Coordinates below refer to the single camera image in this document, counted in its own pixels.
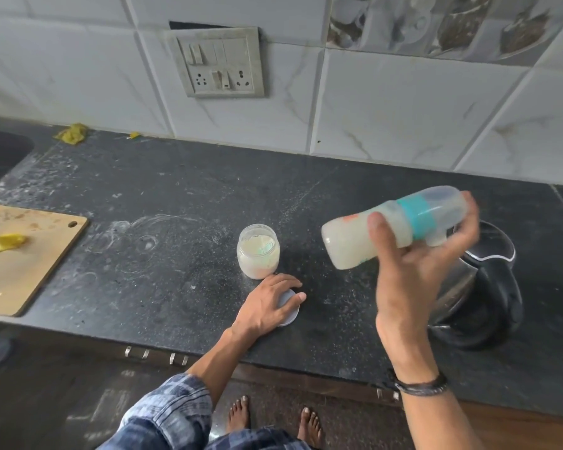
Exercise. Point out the person's left hand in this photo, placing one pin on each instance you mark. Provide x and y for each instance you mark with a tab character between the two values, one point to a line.
262	306

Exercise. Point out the person's right hand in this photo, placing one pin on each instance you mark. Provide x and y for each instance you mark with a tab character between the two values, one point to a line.
410	295

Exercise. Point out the person's left thumb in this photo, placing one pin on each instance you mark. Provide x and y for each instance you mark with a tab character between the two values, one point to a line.
294	298

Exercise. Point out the person's right thumb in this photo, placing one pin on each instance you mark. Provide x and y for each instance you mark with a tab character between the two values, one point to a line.
383	238

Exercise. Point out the round white jar lid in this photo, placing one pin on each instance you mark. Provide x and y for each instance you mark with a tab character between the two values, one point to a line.
288	313

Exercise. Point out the person's right forearm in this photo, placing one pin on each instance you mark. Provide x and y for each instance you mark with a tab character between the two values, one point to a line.
436	421

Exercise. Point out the person's left forearm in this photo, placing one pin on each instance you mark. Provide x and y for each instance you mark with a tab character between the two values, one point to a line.
218	360

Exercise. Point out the glass jar with white powder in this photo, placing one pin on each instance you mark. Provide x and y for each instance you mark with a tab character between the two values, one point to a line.
258	253

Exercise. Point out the steel and black electric kettle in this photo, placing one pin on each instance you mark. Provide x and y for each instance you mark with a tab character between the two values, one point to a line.
488	295

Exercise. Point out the person's left foot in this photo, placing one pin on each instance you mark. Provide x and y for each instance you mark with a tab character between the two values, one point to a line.
239	413

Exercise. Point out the person's foot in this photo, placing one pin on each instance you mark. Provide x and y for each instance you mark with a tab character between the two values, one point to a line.
239	413
310	428

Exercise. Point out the person's right foot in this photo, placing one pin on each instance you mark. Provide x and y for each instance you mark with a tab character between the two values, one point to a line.
310	428

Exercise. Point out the tiny yellow scrap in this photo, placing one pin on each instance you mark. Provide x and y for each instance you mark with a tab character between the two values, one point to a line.
133	135

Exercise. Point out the wooden cutting board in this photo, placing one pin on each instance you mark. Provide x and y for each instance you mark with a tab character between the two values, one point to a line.
23	262

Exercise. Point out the crumpled yellow scrap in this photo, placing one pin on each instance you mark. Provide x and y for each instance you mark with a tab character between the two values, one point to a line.
72	133

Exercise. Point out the yellow peel piece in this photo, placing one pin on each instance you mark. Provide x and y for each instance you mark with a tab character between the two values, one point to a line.
8	241

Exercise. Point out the dark kitchen sink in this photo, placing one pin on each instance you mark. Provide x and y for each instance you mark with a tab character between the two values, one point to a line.
0	154

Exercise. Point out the grey wall switch socket panel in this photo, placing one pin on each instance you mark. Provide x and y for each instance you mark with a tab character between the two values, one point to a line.
220	63

